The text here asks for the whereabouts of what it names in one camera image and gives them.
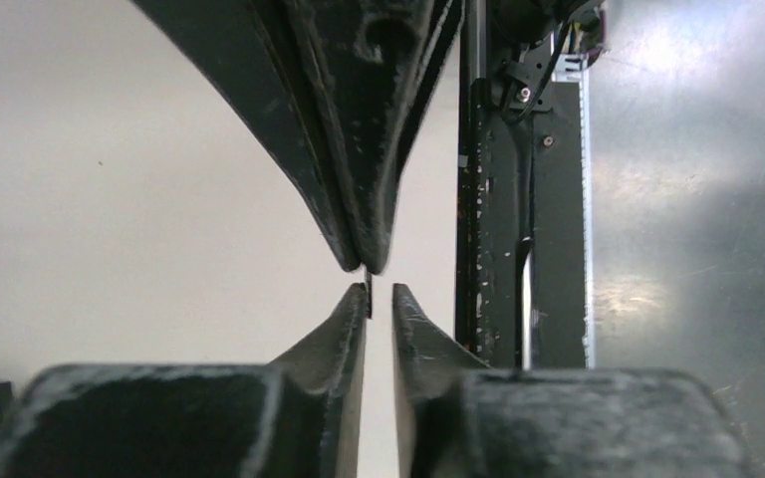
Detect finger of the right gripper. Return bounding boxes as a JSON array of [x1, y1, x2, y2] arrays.
[[270, 1, 463, 274], [135, 1, 361, 272]]

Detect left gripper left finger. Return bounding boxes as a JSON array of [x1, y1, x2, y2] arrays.
[[0, 283, 369, 477]]

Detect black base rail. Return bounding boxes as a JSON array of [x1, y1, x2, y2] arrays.
[[454, 1, 607, 369]]

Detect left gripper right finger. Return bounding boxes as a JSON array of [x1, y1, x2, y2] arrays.
[[392, 284, 752, 477]]

